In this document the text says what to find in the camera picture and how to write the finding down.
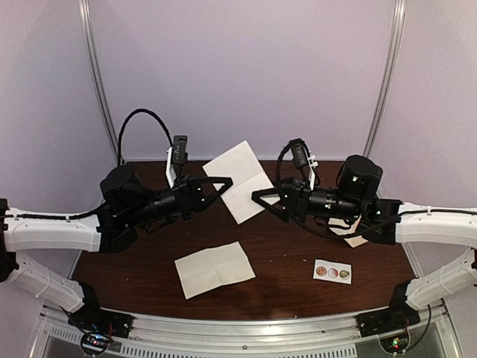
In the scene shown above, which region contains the white letter paper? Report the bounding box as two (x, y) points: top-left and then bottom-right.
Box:
(203, 140), (274, 224)

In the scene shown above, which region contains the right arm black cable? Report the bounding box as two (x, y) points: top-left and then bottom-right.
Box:
(274, 139), (402, 239)

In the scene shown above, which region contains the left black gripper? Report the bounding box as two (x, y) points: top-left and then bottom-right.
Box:
(127, 175), (233, 229)

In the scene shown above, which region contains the right aluminium frame post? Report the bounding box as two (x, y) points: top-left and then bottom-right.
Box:
(363, 0), (406, 157)

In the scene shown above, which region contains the sticker sheet with three seals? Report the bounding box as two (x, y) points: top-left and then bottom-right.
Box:
(313, 260), (352, 285)

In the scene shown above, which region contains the beige paper envelope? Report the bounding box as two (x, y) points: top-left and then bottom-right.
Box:
(327, 216), (368, 248)

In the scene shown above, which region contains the left circuit board with leds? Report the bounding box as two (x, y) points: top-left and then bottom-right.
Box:
(80, 332), (113, 355)

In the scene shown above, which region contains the front aluminium rail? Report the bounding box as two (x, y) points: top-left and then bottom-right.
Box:
(37, 301), (455, 358)

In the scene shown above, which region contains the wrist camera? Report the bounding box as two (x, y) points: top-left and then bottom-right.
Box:
(165, 135), (188, 188)
(289, 138), (320, 190)

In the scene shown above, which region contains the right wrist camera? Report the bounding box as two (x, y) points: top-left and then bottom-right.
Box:
(289, 138), (320, 190)

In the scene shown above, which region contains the right circuit board with leds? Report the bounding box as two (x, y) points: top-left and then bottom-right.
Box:
(379, 335), (410, 354)

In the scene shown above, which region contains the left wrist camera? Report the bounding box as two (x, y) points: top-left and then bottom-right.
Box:
(165, 135), (188, 188)

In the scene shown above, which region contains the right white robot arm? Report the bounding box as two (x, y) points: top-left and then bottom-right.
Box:
(251, 154), (476, 330)

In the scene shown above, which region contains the aluminium frame post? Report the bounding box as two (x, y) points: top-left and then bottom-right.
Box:
(363, 0), (406, 157)
(78, 0), (119, 161)

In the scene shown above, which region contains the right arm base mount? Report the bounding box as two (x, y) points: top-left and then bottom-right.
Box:
(356, 308), (420, 338)

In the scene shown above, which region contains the circuit board with leds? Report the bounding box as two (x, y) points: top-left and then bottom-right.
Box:
(80, 332), (113, 355)
(379, 335), (410, 354)

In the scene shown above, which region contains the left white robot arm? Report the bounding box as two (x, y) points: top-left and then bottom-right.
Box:
(1, 165), (233, 331)

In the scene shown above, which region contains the white folded paper sheet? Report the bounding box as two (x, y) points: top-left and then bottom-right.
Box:
(174, 242), (256, 300)

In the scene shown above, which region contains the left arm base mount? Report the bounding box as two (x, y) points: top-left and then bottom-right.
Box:
(65, 309), (133, 339)

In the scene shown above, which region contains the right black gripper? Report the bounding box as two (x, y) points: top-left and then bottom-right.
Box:
(252, 175), (364, 224)

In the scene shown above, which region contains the left aluminium frame post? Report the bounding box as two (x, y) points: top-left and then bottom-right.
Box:
(78, 0), (119, 161)

